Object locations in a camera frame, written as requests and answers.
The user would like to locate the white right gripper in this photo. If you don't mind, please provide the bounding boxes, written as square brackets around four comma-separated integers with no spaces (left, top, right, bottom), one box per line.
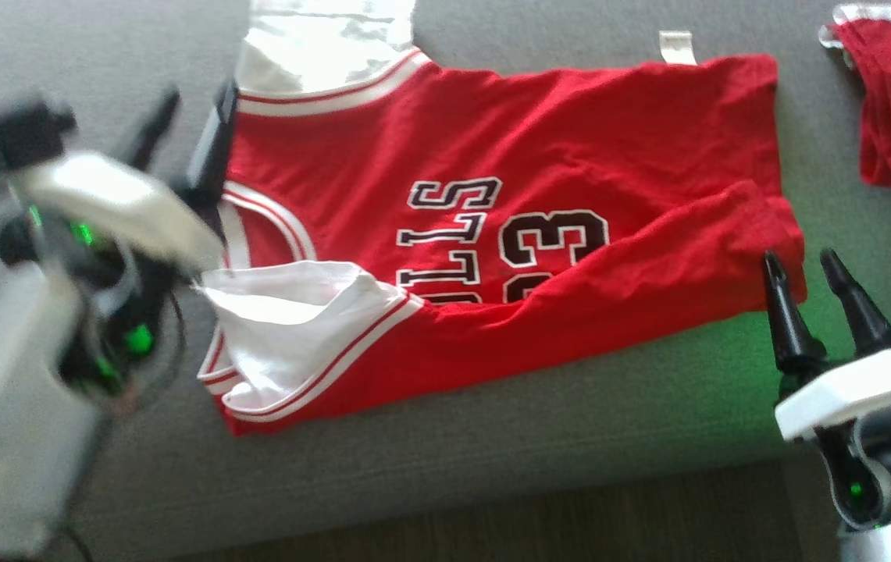
[761,248,891,443]

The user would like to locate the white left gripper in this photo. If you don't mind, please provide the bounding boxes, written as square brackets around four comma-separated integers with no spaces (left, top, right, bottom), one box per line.
[16,80,241,272]

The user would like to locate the red basketball jersey white sleeves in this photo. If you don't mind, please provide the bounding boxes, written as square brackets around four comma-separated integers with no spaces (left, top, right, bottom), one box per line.
[195,0,809,436]

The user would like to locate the large grey sofa seat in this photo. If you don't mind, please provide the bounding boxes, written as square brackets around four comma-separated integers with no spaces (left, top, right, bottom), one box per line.
[0,0,891,559]

